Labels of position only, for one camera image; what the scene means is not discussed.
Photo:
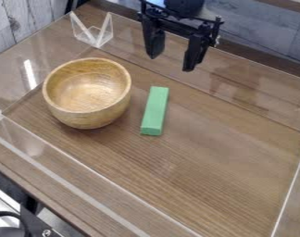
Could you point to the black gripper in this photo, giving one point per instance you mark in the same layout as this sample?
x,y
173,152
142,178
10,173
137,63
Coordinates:
x,y
183,17

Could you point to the green rectangular block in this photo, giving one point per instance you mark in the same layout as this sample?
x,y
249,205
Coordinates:
x,y
154,111

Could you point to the wooden bowl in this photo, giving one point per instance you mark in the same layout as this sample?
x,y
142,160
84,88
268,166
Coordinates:
x,y
87,92

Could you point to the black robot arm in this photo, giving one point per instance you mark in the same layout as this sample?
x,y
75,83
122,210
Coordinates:
x,y
185,18

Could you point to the clear acrylic corner bracket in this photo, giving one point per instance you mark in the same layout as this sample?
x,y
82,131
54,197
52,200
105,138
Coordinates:
x,y
92,36

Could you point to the black metal table frame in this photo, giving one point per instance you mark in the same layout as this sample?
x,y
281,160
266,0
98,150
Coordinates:
x,y
19,210

